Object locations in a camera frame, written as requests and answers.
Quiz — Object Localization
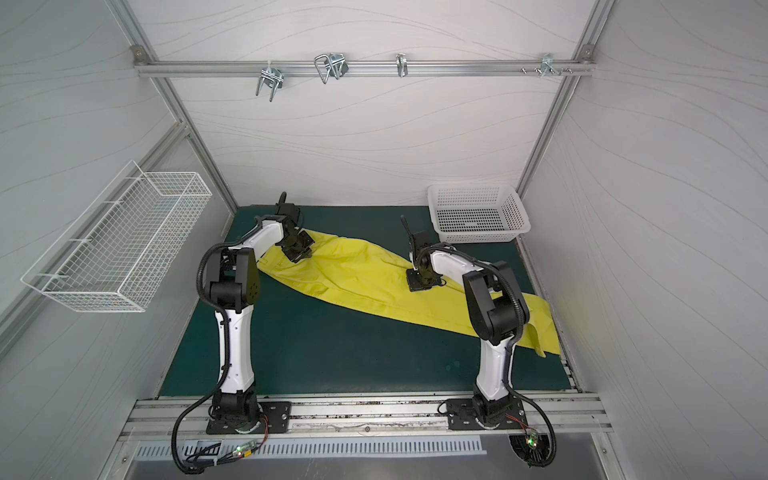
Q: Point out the green table mat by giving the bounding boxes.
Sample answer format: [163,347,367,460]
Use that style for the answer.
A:
[160,206,571,396]

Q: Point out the right black base cable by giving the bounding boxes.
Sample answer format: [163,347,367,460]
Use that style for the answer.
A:
[419,242,559,469]

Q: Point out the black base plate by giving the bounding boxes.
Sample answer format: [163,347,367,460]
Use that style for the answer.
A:
[205,401,292,435]
[437,395,527,431]

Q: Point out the yellow long pants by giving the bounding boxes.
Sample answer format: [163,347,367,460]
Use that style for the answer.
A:
[256,229,562,359]

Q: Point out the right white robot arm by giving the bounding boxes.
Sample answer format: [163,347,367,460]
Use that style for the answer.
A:
[406,232,530,428]

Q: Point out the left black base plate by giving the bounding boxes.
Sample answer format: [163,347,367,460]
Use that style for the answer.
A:
[205,401,292,435]

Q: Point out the white slotted vent strip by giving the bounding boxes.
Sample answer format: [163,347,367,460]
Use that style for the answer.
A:
[134,435,487,461]

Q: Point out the horizontal aluminium top rail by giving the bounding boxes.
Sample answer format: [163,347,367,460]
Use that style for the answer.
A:
[134,57,597,79]

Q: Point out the white wire wall basket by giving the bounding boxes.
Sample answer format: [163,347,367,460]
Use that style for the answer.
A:
[21,161,212,313]

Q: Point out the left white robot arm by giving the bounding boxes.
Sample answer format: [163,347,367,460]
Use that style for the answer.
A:
[196,199,314,433]

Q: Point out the metal u-bolt clamp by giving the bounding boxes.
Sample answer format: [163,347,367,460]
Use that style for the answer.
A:
[255,64,284,102]
[313,53,349,84]

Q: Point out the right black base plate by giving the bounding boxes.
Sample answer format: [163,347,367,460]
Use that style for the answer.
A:
[437,395,527,431]

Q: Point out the white plastic perforated basket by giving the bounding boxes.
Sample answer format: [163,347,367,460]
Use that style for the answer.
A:
[427,184,531,244]

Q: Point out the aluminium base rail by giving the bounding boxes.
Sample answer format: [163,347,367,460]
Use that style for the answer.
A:
[118,391,614,441]

